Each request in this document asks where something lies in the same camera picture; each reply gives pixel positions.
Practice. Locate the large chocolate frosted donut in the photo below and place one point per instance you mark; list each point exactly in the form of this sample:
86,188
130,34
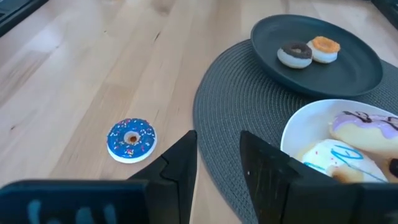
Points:
394,169

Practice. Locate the small orange frosted donut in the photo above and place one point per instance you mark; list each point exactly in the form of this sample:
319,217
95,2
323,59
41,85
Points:
326,57

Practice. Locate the round dark grey woven placemat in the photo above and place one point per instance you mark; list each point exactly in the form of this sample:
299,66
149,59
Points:
233,102

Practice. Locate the white round plate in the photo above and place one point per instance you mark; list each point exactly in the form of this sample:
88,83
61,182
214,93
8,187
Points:
308,124

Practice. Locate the small dark chocolate frosted donut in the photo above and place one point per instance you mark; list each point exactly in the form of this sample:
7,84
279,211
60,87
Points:
292,62

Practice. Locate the large white frosted donut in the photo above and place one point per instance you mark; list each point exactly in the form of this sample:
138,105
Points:
323,155

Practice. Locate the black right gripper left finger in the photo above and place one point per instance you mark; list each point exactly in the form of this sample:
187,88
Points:
177,161

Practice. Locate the small blue sprinkled donut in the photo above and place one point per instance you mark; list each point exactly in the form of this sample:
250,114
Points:
118,146

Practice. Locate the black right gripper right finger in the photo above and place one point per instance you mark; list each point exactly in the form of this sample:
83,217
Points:
267,174

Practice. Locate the large pink donut chocolate drizzle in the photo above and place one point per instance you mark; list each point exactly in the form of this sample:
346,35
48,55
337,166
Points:
357,137

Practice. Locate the black round plate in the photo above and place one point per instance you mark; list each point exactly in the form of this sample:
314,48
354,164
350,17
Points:
342,77

